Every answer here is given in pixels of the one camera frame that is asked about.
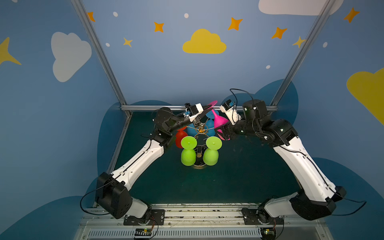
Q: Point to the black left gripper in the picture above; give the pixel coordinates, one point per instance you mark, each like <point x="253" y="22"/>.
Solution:
<point x="188" y="120"/>

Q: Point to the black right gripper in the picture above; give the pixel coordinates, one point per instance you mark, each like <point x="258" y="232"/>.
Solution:
<point x="231" y="129"/>

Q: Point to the magenta plastic wine glass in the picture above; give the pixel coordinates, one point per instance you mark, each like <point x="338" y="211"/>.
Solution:
<point x="218" y="118"/>

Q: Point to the green wine glass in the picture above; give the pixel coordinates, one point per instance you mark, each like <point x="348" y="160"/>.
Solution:
<point x="211" y="154"/>
<point x="188" y="155"/>

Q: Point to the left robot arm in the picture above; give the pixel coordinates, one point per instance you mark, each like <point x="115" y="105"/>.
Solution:
<point x="112" y="191"/>

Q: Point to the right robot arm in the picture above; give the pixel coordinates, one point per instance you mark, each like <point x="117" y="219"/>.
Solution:
<point x="318" y="195"/>

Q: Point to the blue wine glass right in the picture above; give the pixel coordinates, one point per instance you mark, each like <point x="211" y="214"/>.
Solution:
<point x="210" y="122"/>

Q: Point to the blue wine glass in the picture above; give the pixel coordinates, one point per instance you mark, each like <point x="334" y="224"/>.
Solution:
<point x="210" y="122"/>
<point x="192" y="130"/>

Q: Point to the blue wine glass left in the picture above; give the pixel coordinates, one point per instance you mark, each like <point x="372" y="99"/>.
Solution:
<point x="192" y="130"/>

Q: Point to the red plastic wine glass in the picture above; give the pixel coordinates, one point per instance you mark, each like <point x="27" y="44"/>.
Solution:
<point x="179" y="136"/>

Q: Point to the right green circuit board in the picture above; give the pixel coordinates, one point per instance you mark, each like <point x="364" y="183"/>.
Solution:
<point x="268" y="234"/>

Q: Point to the green circuit board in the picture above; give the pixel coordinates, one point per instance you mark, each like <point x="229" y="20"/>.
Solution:
<point x="268" y="234"/>
<point x="146" y="232"/>

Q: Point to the left green circuit board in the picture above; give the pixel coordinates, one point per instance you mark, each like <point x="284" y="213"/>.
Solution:
<point x="146" y="232"/>

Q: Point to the gold wire glass rack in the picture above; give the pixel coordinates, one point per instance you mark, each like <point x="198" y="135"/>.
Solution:
<point x="201" y="146"/>

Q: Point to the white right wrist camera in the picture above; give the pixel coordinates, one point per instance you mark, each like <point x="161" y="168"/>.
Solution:
<point x="229" y="108"/>

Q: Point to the aluminium frame right post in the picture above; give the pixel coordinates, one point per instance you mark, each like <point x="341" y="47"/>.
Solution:
<point x="304" y="49"/>

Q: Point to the aluminium frame post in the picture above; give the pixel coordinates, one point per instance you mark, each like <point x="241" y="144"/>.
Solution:
<point x="87" y="24"/>
<point x="304" y="49"/>

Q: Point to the aluminium frame back rail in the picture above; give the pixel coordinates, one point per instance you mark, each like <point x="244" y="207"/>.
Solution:
<point x="176" y="108"/>

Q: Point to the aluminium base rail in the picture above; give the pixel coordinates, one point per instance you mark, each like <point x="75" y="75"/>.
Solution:
<point x="220" y="221"/>

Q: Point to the aluminium frame left post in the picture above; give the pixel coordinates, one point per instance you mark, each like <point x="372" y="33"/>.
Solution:
<point x="87" y="24"/>

